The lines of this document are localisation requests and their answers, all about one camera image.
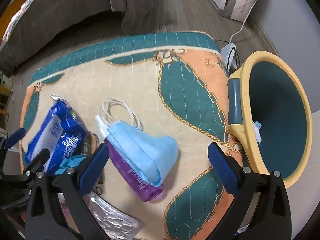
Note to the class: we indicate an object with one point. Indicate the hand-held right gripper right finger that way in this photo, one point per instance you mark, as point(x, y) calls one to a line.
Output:
point(223, 172)

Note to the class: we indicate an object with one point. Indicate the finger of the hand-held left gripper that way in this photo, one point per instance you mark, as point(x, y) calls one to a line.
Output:
point(15, 137)
point(37, 161)

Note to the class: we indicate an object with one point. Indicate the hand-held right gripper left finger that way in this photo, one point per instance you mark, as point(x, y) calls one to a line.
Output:
point(93, 170)

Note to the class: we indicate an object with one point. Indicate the blue plastic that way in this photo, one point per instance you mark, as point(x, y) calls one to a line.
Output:
point(70, 162)

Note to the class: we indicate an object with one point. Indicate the blue wet wipes packet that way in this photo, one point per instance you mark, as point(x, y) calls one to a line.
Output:
point(67, 125)

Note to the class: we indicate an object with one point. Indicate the silver foil packet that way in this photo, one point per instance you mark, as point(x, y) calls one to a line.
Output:
point(112, 217)

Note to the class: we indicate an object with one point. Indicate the purple spray bottle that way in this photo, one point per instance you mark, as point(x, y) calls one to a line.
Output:
point(147, 192)

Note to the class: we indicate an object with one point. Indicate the teal bin with yellow rim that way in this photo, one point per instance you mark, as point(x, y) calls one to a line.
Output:
point(275, 105)

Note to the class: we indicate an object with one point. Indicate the printed teal and orange cushion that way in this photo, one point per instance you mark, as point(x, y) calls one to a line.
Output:
point(140, 85)

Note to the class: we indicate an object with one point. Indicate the white power strip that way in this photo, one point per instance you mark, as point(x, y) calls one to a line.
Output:
point(228, 52)

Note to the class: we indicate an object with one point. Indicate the blue printed quilt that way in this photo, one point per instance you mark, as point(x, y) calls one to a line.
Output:
point(18, 12)

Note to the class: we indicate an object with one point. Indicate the wooden bed headboard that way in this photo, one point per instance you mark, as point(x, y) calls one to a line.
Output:
point(17, 1)

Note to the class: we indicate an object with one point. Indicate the grey bedspread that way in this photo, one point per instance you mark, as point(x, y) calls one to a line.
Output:
point(75, 5)

